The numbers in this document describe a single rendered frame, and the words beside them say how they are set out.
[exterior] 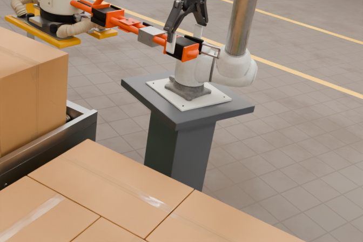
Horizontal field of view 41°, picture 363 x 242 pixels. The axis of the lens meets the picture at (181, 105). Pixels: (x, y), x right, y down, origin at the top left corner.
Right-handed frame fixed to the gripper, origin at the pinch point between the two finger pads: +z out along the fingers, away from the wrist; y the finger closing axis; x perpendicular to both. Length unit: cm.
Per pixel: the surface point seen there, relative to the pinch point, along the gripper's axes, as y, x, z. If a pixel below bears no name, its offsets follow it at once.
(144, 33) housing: 4.5, -13.3, -0.4
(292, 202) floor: -129, 9, 128
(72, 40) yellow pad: 9.4, -43.1, 11.4
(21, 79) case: 13, -69, 37
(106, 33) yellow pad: -6.9, -42.5, 11.5
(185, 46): 4.7, 4.3, -1.9
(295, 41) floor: -425, -141, 127
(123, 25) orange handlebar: 4.4, -23.1, -0.1
